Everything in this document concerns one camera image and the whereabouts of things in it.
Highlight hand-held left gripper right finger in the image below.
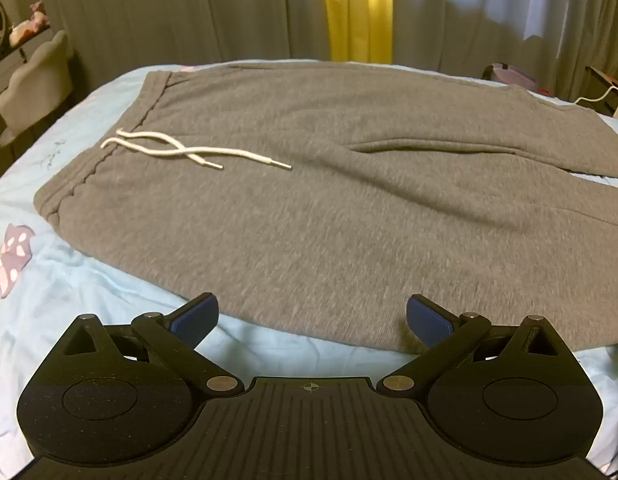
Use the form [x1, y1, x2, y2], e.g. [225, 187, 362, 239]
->
[379, 294, 577, 396]

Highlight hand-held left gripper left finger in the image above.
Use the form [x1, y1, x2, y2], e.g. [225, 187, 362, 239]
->
[59, 292, 244, 396]

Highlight grey pants with white drawstring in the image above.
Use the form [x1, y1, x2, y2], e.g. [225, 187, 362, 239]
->
[33, 60, 618, 353]

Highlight printed bed sheet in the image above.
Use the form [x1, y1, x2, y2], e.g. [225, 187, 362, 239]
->
[0, 57, 618, 480]

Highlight pale pink object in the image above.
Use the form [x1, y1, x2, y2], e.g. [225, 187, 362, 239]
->
[483, 62, 540, 94]

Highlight grey chair with eared back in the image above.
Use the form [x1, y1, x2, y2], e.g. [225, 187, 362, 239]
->
[0, 30, 76, 148]

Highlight dark bedside cabinet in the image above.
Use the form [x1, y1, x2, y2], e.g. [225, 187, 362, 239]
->
[583, 65, 618, 117]

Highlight grey curtain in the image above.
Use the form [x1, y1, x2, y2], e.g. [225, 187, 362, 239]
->
[9, 0, 332, 91]
[389, 0, 618, 101]

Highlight yellow curtain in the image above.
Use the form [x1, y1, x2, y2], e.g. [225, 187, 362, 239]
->
[320, 0, 396, 65]

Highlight pink plush toy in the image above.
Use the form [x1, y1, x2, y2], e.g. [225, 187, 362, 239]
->
[8, 1, 52, 45]

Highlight white cable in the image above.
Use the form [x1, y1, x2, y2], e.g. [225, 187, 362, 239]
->
[571, 85, 618, 109]

